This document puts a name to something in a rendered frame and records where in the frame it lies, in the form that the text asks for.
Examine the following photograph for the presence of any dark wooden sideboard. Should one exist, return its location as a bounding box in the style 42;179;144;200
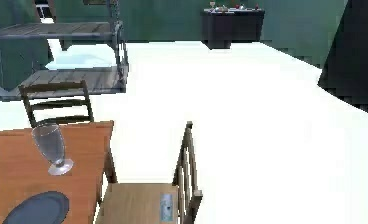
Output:
200;7;266;50

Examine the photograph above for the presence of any white window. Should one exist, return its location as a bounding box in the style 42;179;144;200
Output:
35;3;54;20

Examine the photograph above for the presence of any dark slatted wooden chair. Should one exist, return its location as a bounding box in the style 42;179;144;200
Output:
18;79;95;129

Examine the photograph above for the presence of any grey shelf unit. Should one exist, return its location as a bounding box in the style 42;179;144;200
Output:
0;0;130;103

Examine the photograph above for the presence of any pale blue remote control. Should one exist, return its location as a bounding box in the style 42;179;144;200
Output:
159;192;174;224

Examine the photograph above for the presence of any orange wooden table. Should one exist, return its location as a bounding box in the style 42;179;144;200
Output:
0;120;119;224

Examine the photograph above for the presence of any brown wooden chair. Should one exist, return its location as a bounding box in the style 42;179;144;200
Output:
94;121;204;224

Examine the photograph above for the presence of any dark cabinet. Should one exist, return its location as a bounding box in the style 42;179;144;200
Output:
317;0;368;117

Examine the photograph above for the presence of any dark blue plate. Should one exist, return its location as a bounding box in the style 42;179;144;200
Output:
1;190;71;224

